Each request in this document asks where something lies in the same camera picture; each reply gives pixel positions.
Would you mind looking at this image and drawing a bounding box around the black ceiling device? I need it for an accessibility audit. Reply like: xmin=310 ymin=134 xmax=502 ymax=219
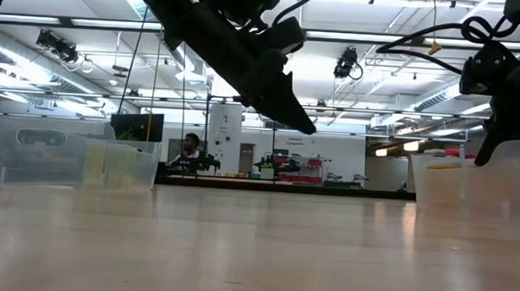
xmin=35 ymin=28 xmax=80 ymax=65

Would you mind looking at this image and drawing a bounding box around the black right camera cable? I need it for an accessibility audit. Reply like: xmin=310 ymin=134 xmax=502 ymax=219
xmin=374 ymin=9 xmax=520 ymax=79

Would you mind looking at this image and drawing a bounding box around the black monitor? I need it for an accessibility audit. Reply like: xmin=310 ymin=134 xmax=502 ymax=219
xmin=109 ymin=110 xmax=166 ymax=144

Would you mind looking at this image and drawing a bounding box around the black gantry frame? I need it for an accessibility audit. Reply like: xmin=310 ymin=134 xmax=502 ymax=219
xmin=201 ymin=92 xmax=280 ymax=182

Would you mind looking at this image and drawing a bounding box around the black camera cable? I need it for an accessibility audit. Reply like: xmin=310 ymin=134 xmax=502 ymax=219
xmin=272 ymin=0 xmax=322 ymax=30
xmin=374 ymin=9 xmax=520 ymax=79

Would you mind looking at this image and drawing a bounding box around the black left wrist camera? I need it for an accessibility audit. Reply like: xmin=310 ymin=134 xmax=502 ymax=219
xmin=257 ymin=13 xmax=308 ymax=56

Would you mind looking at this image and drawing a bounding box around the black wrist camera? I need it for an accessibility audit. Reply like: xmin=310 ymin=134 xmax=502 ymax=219
xmin=457 ymin=38 xmax=520 ymax=99
xmin=257 ymin=13 xmax=308 ymax=56

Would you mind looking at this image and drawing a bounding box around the black left camera cable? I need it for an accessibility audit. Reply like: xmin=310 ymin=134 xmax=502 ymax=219
xmin=272 ymin=0 xmax=322 ymax=30

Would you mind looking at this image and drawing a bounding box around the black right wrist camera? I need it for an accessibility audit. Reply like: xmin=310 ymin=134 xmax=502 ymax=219
xmin=457 ymin=38 xmax=520 ymax=99

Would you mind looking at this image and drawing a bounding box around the black aluminium table frame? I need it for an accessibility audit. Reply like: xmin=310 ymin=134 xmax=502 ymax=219
xmin=156 ymin=174 xmax=418 ymax=202

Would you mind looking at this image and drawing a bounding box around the black ceiling camera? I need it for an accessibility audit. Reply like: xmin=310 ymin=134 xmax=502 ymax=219
xmin=332 ymin=45 xmax=366 ymax=81

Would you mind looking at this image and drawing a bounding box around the person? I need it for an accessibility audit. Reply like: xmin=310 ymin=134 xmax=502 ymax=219
xmin=169 ymin=131 xmax=208 ymax=168

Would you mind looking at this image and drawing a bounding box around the red shelf rack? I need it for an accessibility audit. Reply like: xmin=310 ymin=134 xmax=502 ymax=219
xmin=275 ymin=155 xmax=325 ymax=185

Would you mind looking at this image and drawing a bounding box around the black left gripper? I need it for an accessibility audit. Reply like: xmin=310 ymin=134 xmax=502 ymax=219
xmin=158 ymin=0 xmax=324 ymax=137

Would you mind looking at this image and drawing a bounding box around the yellow hanging tag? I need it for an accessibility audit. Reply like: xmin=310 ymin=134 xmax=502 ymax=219
xmin=427 ymin=0 xmax=446 ymax=57

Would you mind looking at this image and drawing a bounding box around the clear plastic bin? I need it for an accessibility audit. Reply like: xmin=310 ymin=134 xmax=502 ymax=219
xmin=0 ymin=113 xmax=165 ymax=196
xmin=407 ymin=133 xmax=520 ymax=218

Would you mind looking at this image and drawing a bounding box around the white pillar panel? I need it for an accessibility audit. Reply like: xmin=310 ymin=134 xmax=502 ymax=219
xmin=206 ymin=102 xmax=245 ymax=163

